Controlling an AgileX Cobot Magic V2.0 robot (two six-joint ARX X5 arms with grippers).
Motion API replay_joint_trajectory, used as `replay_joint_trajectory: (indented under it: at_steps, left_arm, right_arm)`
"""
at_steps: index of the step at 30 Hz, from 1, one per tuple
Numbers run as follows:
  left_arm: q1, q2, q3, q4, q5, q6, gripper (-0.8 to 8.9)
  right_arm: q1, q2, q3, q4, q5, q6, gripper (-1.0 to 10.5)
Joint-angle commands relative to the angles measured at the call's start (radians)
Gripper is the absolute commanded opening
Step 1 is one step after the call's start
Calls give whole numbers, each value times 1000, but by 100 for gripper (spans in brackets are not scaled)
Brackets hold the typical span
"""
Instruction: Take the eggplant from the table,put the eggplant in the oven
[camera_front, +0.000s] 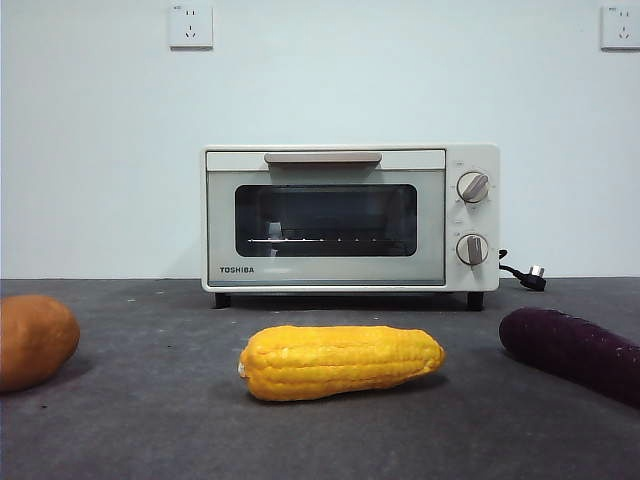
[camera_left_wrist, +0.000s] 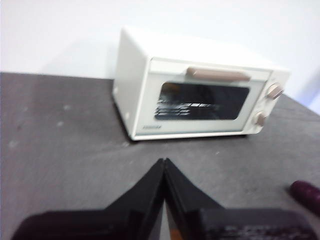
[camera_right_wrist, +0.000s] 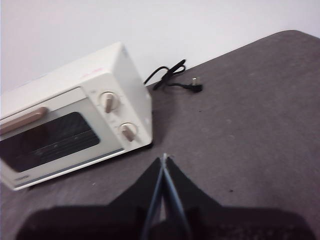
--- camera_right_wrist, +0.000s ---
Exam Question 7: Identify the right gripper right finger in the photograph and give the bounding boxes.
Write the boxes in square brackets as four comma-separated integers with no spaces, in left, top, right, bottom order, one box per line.
[163,156,316,240]

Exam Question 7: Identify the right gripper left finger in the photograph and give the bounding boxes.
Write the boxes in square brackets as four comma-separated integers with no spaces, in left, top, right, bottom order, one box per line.
[14,157,163,240]

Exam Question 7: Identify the oven door with beige handle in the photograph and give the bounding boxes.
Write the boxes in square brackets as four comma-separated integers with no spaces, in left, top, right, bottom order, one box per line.
[0,86,126,191]

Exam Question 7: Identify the cream oven knob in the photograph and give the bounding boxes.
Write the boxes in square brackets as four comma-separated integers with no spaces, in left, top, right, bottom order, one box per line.
[96,90,123,114]
[117,121,139,143]

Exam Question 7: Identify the cream toaster oven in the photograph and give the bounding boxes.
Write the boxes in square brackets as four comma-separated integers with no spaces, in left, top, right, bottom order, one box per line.
[0,41,153,192]

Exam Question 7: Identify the black power cable with plug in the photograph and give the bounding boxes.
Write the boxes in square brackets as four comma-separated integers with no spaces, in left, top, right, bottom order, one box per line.
[144,59,204,95]

